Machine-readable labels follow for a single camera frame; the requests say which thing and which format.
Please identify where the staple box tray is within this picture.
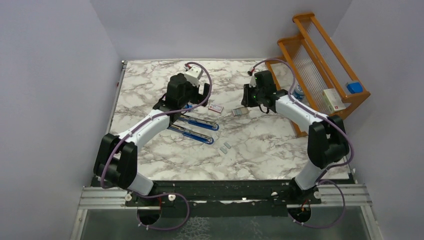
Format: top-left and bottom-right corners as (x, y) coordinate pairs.
(231, 106), (249, 117)

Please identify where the red white staple box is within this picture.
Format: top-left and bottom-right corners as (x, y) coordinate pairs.
(208, 104), (224, 114)

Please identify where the blue black stapler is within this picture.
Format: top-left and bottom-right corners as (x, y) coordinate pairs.
(179, 114), (220, 131)

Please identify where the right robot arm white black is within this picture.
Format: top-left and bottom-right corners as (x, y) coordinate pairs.
(241, 70), (350, 204)

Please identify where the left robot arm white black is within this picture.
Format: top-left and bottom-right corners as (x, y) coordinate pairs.
(93, 70), (212, 206)

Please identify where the blue lidded small jar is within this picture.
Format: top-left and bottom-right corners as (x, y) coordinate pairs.
(292, 83), (305, 101)

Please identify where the orange wooden tiered rack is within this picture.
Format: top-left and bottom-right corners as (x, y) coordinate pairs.
(277, 12), (371, 120)

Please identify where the white red carton box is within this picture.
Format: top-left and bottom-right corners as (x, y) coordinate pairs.
(322, 88), (346, 113)

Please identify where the blue block on rack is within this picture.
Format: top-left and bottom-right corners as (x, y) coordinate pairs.
(345, 81), (364, 94)

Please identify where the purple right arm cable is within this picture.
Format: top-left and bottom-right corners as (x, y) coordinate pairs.
(248, 58), (356, 229)

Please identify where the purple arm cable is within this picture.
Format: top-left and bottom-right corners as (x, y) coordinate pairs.
(99, 61), (214, 232)
(248, 58), (356, 229)

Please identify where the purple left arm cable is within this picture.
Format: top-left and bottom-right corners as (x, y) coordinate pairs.
(99, 61), (214, 232)

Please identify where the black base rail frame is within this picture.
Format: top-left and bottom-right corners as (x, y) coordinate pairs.
(78, 180), (373, 218)

